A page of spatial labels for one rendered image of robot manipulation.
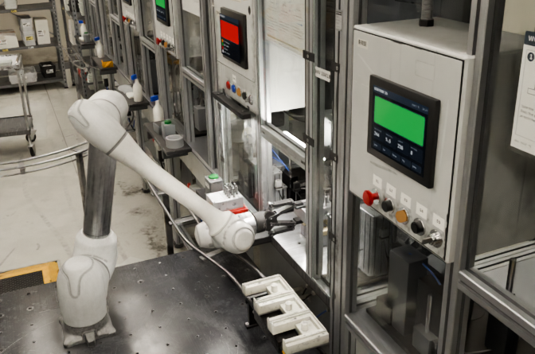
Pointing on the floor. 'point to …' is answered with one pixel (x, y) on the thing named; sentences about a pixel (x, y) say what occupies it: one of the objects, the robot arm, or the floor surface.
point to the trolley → (9, 126)
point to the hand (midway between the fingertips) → (303, 211)
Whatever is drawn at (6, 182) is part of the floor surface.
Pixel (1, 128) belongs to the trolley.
